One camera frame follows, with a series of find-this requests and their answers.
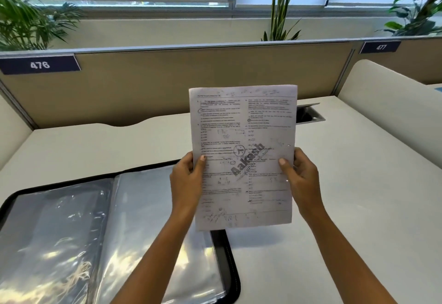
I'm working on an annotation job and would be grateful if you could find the person's right hand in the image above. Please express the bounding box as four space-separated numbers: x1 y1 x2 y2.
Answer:
278 147 322 221

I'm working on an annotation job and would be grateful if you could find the person's left hand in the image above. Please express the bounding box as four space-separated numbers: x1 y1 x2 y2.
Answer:
169 151 207 219

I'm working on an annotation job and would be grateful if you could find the printed paper sheet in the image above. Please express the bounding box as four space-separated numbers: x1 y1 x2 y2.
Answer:
189 85 298 232

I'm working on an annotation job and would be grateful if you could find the person's right forearm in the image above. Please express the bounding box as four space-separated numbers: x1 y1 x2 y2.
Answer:
298 205 403 304

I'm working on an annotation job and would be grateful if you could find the person's left forearm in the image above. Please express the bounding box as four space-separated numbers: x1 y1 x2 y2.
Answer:
109 207 202 304

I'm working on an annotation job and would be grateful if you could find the clear plastic sleeve page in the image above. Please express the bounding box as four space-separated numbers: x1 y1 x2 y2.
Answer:
0 178 114 304
86 165 226 304

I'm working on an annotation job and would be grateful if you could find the beige desk partition panel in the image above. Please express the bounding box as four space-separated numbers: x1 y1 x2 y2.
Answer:
0 39 442 131

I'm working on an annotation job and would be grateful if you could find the black display folder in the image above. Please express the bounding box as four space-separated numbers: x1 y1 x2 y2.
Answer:
0 158 241 304

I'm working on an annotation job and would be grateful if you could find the curved cream side divider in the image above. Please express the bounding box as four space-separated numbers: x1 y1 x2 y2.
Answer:
337 59 442 170

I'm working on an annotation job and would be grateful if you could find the navy number plate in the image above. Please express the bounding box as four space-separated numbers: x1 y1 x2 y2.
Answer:
359 41 402 54
0 55 81 75

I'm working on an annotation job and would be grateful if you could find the tall narrow-leaf plant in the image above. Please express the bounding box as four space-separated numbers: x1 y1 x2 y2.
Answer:
261 0 302 42

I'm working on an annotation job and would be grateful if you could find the beige side partition panel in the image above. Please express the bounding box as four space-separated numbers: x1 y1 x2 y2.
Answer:
0 83 35 171

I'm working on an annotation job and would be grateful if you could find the broad-leaf green plant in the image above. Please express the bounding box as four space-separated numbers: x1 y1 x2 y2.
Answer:
375 0 442 37

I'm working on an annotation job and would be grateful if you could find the palm potted plant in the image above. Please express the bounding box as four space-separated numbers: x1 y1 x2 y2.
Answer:
0 0 85 51

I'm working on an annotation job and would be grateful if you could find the metal desk cable port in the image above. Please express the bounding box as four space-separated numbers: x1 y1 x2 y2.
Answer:
296 103 326 123

